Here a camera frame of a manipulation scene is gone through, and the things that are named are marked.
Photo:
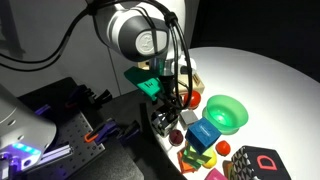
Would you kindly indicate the large red tomato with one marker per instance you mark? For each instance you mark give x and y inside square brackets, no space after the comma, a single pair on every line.
[195,99]

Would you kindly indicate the aluminium profile rail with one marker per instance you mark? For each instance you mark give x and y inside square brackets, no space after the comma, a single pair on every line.
[56,154]
[44,110]

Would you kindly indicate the green plastic bowl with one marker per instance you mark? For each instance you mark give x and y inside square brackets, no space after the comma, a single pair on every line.
[225,115]

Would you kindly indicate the purple orange spring clamp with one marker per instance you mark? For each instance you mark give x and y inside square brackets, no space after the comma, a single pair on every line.
[101,131]
[78,95]

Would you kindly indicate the green transparent block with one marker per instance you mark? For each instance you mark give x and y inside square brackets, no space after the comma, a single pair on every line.
[193,157]

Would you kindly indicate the wooden tray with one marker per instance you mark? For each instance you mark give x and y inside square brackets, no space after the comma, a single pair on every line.
[198,85]

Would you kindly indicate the orange green small block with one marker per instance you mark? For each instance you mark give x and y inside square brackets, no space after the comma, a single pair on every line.
[227,169]

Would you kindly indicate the orange transparent block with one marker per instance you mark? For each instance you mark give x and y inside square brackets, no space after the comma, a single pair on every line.
[182,165]

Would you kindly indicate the black perforated board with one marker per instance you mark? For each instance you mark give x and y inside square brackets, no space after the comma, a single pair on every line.
[73,133]

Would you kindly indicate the pink block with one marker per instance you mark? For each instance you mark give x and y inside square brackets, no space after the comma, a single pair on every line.
[215,174]

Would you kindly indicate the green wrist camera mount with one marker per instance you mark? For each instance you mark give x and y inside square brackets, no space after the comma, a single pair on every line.
[146,85]

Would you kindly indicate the black soft block letter D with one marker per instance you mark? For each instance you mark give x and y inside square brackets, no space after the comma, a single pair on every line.
[260,165]

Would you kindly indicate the black spring clamp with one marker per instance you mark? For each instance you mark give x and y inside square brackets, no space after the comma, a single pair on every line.
[102,97]

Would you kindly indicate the dark red plum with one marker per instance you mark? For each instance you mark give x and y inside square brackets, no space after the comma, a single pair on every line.
[176,137]

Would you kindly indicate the dark purple spring clamp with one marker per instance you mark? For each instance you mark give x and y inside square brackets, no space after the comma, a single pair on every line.
[129,131]

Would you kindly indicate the small red tomato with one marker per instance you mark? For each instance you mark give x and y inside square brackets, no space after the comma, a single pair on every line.
[223,148]

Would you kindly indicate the blue cube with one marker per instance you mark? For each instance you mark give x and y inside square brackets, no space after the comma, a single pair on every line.
[203,135]

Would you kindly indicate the small grey cube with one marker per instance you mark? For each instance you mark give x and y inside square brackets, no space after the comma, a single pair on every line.
[189,117]

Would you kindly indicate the yellow lemon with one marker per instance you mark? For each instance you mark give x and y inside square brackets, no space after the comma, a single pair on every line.
[211,162]

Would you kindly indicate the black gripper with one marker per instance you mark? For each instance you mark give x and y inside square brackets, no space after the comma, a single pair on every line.
[170,90]

